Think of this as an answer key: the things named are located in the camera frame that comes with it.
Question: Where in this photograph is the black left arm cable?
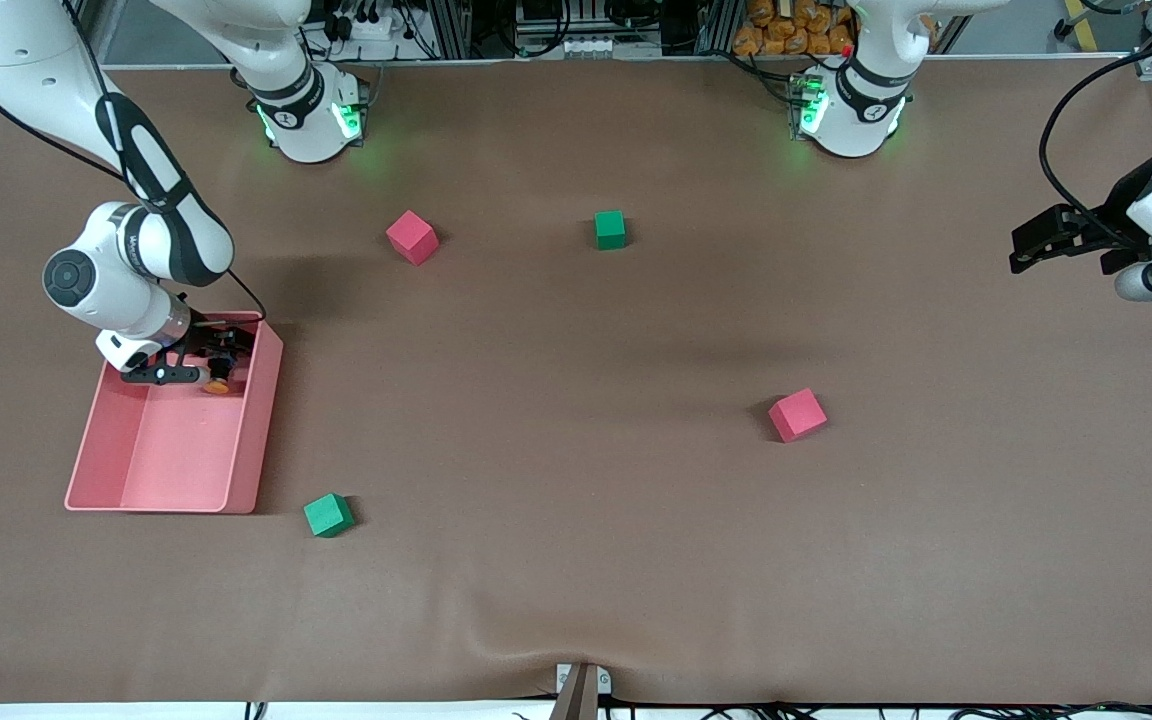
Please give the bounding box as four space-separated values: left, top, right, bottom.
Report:
1038 33 1152 251

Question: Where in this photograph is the pile of orange packages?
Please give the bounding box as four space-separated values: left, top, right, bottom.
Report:
733 0 857 57

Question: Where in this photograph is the pink foam cube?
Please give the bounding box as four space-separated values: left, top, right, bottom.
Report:
768 387 829 444
385 209 440 267

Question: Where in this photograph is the brown table cover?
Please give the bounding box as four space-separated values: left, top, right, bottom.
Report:
0 55 1152 706

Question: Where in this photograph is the white power strip with plugs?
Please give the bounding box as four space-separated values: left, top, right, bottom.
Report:
321 5 402 43

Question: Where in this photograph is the aluminium frame profile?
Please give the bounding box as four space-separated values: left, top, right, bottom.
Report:
696 0 737 56
431 0 472 59

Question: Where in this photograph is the pink plastic tray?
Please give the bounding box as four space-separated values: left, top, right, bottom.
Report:
64 312 285 515

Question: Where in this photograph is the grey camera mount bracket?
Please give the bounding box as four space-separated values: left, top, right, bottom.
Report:
554 662 613 720

